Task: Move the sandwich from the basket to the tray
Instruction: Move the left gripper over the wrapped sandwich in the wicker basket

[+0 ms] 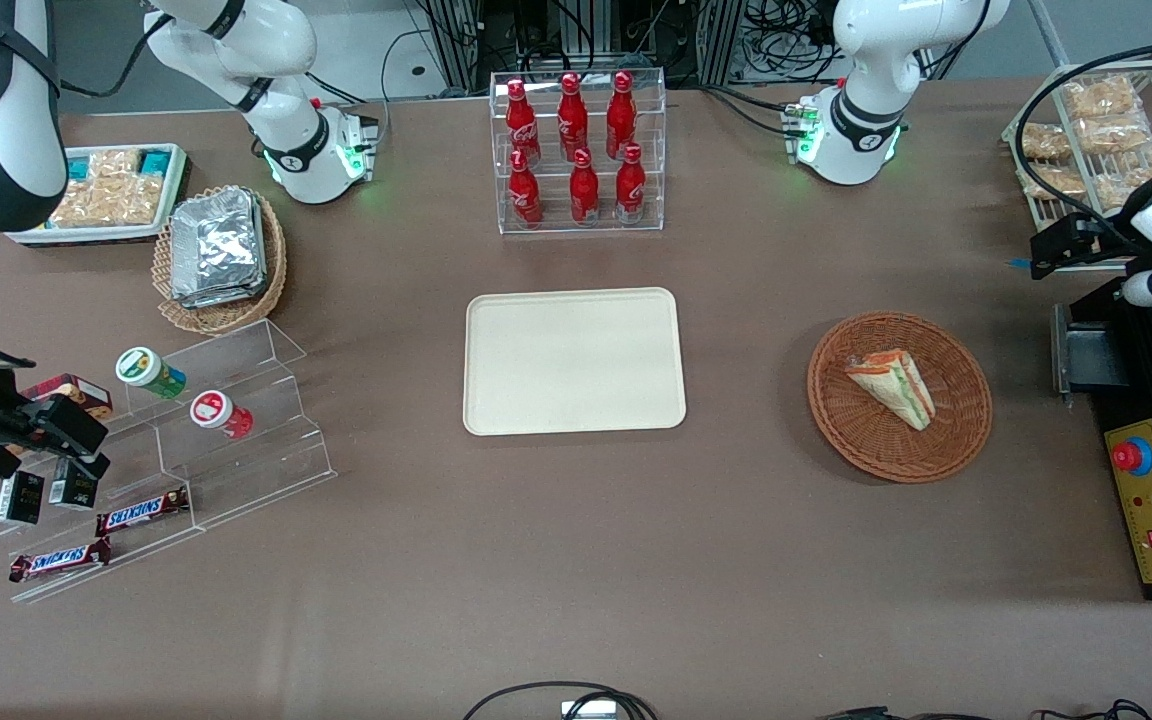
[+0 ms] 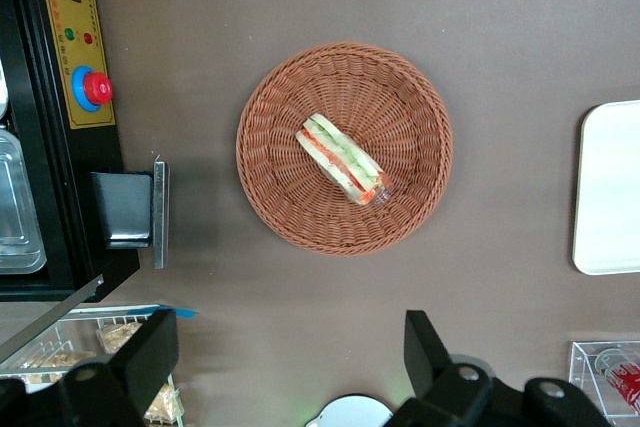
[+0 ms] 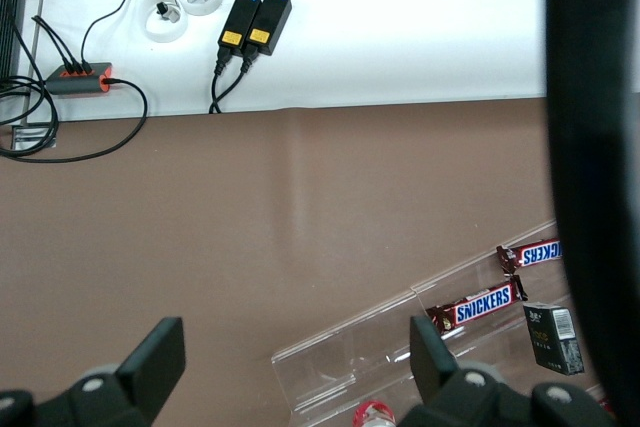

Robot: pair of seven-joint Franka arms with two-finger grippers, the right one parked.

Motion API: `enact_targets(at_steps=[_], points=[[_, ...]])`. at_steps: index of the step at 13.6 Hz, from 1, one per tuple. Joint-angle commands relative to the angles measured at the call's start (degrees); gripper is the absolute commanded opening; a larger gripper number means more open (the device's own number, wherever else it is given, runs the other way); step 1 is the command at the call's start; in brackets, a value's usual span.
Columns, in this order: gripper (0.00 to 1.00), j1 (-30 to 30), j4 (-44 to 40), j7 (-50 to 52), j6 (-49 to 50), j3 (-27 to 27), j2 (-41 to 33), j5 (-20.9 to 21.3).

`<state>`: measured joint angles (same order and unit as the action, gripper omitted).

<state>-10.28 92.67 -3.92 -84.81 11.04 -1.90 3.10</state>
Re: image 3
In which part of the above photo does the silver metal bracket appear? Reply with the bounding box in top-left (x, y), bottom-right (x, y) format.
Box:
top-left (9, 121), bottom-right (59, 151)

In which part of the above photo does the aluminium profile rail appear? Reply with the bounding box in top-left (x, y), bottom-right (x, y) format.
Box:
top-left (25, 0), bottom-right (52, 124)

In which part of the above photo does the thick black wrist cable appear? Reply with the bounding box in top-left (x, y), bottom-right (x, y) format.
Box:
top-left (544, 0), bottom-right (640, 427)

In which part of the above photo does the small black carton box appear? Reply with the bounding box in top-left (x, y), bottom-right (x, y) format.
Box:
top-left (522, 301), bottom-right (586, 376)

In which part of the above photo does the red lid snack jar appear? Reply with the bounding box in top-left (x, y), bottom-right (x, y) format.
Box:
top-left (353, 399), bottom-right (399, 427)

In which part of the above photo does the black finned device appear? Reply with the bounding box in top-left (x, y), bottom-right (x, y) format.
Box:
top-left (0, 0), bottom-right (29, 86)

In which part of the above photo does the black adapter mains cable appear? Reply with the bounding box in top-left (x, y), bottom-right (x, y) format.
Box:
top-left (211, 48), bottom-right (258, 115)
top-left (208, 43), bottom-right (233, 115)

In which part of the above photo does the clear acrylic tiered stand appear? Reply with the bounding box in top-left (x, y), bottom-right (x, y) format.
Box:
top-left (271, 219), bottom-right (609, 427)

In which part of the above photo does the thin black hub cable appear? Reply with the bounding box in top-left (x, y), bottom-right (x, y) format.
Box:
top-left (80, 0), bottom-right (187, 66)

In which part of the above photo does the brown table mat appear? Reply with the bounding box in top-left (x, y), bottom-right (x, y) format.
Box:
top-left (0, 99), bottom-right (601, 427)

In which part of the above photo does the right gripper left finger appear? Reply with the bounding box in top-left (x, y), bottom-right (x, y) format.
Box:
top-left (0, 316), bottom-right (187, 427)

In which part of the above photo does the black power adapter yellow label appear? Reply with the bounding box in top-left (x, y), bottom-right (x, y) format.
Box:
top-left (217, 0), bottom-right (263, 51)
top-left (246, 0), bottom-right (294, 58)

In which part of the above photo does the black hub cable loop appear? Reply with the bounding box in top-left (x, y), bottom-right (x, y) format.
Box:
top-left (0, 76), bottom-right (149, 164)

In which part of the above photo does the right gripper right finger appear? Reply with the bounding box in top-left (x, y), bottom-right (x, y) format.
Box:
top-left (394, 315), bottom-right (617, 427)

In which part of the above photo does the grey orange USB hub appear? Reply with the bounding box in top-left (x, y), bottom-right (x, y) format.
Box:
top-left (44, 61), bottom-right (114, 96)

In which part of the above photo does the small black silver clip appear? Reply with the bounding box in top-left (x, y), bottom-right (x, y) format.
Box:
top-left (155, 0), bottom-right (182, 24)

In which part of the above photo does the white tape ring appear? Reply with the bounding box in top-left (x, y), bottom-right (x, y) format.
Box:
top-left (141, 0), bottom-right (190, 44)

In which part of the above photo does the black coiled cable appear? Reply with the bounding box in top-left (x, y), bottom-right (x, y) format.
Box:
top-left (0, 73), bottom-right (62, 156)

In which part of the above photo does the Snickers bar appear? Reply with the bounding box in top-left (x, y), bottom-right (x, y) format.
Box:
top-left (424, 274), bottom-right (529, 339)
top-left (495, 238), bottom-right (564, 277)

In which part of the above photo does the black USB cable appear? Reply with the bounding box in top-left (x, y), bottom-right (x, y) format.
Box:
top-left (41, 19), bottom-right (93, 74)
top-left (31, 14), bottom-right (72, 74)
top-left (36, 16), bottom-right (82, 74)

